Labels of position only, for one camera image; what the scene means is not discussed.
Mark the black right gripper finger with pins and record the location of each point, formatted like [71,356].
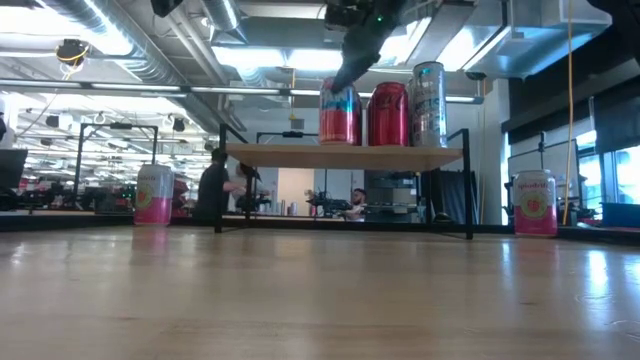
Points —
[362,55]

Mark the red Fanta can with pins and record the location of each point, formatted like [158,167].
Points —
[340,120]

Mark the red Coke Zero can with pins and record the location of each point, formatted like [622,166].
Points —
[387,120]

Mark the tall silver can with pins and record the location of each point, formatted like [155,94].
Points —
[430,110]

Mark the pink white Spindrift can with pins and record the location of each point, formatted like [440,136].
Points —
[152,200]
[535,210]

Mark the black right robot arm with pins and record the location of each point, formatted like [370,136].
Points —
[627,15]

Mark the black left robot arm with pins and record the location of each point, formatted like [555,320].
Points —
[165,6]

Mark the wooden shelf black metal legs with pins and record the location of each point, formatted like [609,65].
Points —
[345,156]

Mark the person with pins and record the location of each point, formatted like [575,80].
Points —
[212,185]
[357,197]
[251,181]

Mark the grey cabinet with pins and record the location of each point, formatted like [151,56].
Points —
[395,195]

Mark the black background robot rig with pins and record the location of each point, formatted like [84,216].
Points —
[330,205]

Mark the black fabric panel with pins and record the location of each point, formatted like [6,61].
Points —
[450,195]

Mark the black tripod stand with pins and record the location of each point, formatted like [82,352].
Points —
[542,150]

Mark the black round ceiling device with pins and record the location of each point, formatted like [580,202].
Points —
[72,51]

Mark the dark blue bin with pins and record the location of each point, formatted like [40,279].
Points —
[620,215]

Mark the dark monitor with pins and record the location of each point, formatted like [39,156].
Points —
[12,167]

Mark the smooth silver air duct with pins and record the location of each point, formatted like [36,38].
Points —
[222,15]

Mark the corrugated silver air duct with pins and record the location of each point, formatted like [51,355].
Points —
[140,60]

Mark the black aluminium table frame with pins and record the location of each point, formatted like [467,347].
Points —
[50,220]
[590,234]

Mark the black metal frame rig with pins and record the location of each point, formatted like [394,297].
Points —
[78,165]

